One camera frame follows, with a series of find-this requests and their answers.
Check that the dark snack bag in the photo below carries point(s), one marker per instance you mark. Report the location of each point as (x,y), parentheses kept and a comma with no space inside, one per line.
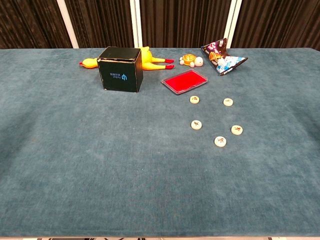
(225,62)

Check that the orange turtle toy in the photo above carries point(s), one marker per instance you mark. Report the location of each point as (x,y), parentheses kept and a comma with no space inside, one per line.
(190,59)

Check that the red ink pad case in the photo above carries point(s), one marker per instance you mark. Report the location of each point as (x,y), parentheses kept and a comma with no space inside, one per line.
(183,81)

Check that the yellow rubber chicken toy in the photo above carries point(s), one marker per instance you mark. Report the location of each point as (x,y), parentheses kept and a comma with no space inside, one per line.
(147,58)

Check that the white partition frame post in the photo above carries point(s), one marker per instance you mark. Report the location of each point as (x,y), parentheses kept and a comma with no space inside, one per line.
(232,23)
(68,23)
(135,22)

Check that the dark brown curtain panel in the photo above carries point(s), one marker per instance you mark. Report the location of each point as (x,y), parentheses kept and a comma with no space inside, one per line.
(182,22)
(100,22)
(30,22)
(275,22)

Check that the black cardboard box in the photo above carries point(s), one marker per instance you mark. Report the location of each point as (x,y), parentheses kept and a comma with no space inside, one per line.
(120,75)

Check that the teal velvet tablecloth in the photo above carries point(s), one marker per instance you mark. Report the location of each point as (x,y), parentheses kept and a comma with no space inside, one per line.
(100,162)

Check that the cream round chess piece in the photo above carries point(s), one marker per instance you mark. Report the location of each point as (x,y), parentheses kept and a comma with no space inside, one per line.
(228,102)
(196,125)
(194,99)
(236,130)
(220,141)

